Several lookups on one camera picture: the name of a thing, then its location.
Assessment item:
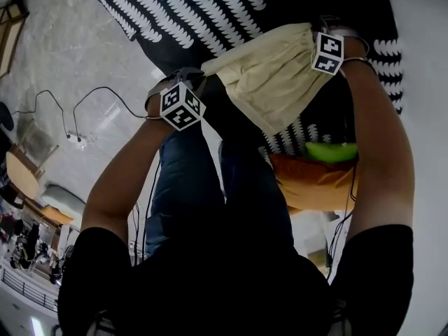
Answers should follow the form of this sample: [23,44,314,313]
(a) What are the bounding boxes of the green plush toy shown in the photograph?
[304,141,358,163]

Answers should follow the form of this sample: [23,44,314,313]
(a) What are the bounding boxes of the thin black cable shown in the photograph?
[327,138,361,279]
[12,86,148,143]

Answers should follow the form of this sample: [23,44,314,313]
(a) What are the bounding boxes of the black round stand base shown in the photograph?
[0,101,15,131]

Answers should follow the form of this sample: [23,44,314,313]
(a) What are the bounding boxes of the wooden magazine rack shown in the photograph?
[0,0,31,80]

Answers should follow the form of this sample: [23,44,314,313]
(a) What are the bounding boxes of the orange cushion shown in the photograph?
[269,152,360,215]

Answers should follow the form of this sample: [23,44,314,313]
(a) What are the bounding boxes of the black white patterned blanket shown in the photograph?
[80,0,405,160]

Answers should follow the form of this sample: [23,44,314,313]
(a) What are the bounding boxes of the white power strip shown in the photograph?
[66,131,97,146]

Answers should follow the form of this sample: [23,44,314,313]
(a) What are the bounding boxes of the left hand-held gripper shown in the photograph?
[146,66,211,132]

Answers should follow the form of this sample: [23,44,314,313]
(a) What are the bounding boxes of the person's right forearm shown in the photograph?
[339,59,416,237]

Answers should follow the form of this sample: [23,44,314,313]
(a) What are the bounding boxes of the pale yellow shorts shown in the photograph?
[201,22,333,136]

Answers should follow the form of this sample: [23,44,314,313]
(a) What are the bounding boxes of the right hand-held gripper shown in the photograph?
[311,15,361,76]

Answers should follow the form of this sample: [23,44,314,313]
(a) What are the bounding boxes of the person's black shirt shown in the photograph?
[57,201,416,336]

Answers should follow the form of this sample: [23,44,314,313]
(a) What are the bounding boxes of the person's left forearm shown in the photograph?
[80,115,176,237]

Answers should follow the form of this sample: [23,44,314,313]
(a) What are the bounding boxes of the person's blue jeans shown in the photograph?
[145,78,298,258]

